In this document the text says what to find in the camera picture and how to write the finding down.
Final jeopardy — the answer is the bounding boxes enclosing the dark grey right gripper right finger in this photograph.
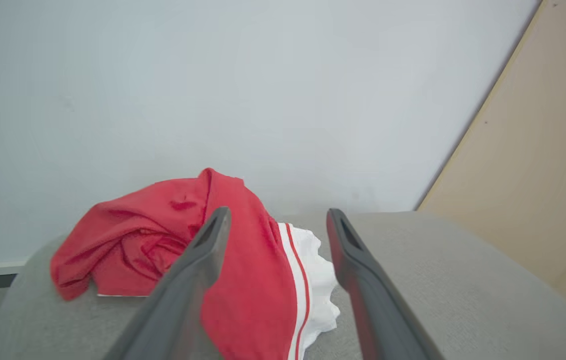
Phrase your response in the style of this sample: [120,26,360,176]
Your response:
[326,208,446,360]

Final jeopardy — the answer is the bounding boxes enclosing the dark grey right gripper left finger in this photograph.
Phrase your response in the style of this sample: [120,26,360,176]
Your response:
[103,206,232,360]

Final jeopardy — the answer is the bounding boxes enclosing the red and white garment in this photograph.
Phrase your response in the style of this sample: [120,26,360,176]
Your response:
[51,168,341,360]

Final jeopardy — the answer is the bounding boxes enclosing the beige wooden panel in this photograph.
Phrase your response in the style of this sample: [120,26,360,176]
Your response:
[415,0,566,360]

